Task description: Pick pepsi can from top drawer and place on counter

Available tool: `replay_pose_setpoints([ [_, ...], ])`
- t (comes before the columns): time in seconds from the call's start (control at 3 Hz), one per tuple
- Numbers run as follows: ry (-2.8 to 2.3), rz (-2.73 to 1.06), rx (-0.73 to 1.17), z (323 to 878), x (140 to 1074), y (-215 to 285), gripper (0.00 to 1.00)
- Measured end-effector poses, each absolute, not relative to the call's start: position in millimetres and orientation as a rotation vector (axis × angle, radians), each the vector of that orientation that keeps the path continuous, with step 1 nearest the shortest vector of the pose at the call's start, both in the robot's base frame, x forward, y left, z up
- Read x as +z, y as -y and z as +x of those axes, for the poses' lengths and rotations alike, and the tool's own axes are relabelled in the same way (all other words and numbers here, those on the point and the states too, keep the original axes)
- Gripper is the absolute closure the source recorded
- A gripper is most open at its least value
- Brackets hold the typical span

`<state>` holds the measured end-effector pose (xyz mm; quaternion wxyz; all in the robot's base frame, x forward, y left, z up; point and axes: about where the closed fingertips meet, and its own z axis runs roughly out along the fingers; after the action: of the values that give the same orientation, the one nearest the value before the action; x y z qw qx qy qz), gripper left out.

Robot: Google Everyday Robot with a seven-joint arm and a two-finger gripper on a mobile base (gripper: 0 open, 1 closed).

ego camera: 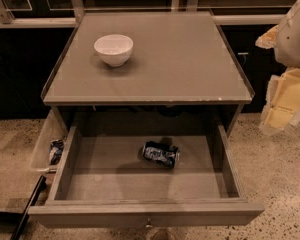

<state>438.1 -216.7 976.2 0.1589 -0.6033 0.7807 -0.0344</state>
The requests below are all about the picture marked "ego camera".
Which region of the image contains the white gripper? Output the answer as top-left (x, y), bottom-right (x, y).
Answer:
top-left (255, 0), bottom-right (300, 135)

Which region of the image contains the blue pepsi can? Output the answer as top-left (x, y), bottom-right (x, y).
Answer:
top-left (142, 141), bottom-right (179, 168)

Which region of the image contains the grey cabinet counter unit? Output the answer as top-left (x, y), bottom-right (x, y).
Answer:
top-left (40, 11), bottom-right (256, 138)

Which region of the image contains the metal drawer knob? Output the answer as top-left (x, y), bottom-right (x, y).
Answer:
top-left (145, 217), bottom-right (153, 229)

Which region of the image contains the white ceramic bowl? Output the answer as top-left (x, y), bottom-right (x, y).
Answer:
top-left (94, 34), bottom-right (134, 67)

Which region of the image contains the clear plastic side bin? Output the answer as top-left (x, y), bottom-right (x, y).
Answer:
top-left (31, 110), bottom-right (67, 173)

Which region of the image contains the blue crumpled snack bag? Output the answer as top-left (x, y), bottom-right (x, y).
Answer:
top-left (49, 139), bottom-right (64, 165)

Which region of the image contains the black bar on floor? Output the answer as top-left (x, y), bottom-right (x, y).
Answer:
top-left (10, 175), bottom-right (46, 240)

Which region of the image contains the dark cabinet handle right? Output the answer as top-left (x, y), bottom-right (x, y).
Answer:
top-left (238, 52), bottom-right (249, 56)

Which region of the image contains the metal railing frame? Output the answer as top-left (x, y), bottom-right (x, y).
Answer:
top-left (0, 0), bottom-right (297, 26)

